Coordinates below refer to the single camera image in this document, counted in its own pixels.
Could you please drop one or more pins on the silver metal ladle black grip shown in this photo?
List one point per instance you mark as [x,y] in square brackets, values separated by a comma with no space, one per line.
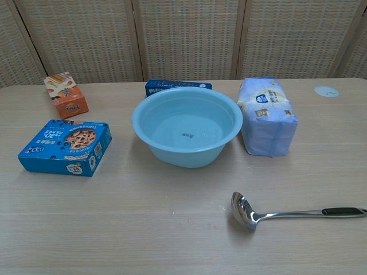
[246,215]

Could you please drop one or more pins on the light blue plastic basin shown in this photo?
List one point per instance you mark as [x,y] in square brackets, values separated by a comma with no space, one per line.
[186,137]

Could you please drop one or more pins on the dark blue flat box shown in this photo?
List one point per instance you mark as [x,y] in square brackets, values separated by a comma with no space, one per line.
[160,86]

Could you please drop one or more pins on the blue tissue paper pack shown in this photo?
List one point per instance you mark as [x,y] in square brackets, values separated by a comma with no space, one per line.
[266,120]

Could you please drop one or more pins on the woven folding screen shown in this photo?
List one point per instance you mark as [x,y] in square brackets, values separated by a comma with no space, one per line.
[183,37]

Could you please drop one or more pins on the orange snack box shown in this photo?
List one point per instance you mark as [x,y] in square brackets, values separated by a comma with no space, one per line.
[67,98]

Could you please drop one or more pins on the blue cookie box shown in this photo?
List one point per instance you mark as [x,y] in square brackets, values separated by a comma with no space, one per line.
[57,149]

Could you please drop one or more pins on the grey round table grommet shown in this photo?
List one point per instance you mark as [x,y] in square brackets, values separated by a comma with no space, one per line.
[327,91]

